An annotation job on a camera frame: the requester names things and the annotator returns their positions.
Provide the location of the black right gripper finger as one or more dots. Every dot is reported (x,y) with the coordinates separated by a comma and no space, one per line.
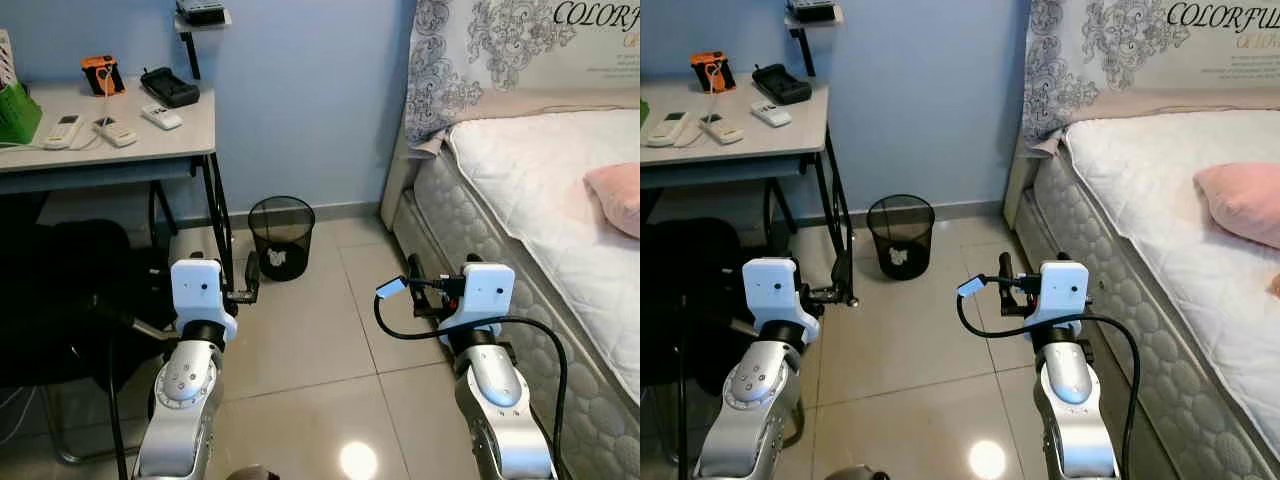
(1004,267)
(415,268)

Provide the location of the pink pillow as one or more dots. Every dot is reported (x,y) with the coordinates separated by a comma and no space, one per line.
(615,195)
(1240,200)

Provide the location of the dark grey box device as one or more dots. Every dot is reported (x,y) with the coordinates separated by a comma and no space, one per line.
(200,10)
(812,9)

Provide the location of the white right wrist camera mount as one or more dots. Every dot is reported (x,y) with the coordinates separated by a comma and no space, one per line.
(485,295)
(1060,293)

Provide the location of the white remote control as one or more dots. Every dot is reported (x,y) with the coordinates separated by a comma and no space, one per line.
(162,117)
(62,131)
(771,114)
(668,129)
(722,129)
(116,132)

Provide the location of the black charger cradle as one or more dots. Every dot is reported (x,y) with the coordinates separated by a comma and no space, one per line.
(170,90)
(782,87)

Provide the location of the grey quilted mattress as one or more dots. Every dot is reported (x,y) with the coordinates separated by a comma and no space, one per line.
(480,250)
(1090,240)

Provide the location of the grey wall shelf black bracket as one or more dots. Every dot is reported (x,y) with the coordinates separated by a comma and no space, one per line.
(801,52)
(191,55)

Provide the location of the black mesh wastebasket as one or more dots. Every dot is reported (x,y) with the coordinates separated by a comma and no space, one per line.
(280,225)
(900,222)

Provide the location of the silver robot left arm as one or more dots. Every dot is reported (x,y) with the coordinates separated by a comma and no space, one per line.
(745,400)
(185,400)

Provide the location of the white lattice basket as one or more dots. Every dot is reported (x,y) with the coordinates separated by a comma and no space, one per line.
(6,60)

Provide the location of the grey desk black legs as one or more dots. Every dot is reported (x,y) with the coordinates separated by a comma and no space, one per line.
(790,140)
(180,140)

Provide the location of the grey floral printed headboard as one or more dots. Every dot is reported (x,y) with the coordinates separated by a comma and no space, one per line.
(500,50)
(1110,50)

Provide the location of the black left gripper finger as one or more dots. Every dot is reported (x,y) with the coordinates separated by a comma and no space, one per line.
(253,290)
(843,285)

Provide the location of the green box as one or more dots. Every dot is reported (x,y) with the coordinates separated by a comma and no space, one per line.
(18,118)
(643,120)

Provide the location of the black chair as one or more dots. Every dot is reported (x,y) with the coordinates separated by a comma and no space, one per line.
(60,290)
(690,290)

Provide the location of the robot left leg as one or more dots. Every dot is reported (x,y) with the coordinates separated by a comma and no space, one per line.
(860,474)
(252,474)

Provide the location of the orange black device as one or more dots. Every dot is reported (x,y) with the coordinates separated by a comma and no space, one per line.
(103,78)
(713,75)

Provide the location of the crumpled white paper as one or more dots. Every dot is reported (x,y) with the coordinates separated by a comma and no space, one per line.
(278,262)
(898,262)

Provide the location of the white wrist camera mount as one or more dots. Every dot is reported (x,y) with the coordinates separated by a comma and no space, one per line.
(485,295)
(1060,293)
(775,290)
(200,290)

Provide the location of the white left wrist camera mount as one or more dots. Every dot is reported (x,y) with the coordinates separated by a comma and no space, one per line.
(200,290)
(775,290)

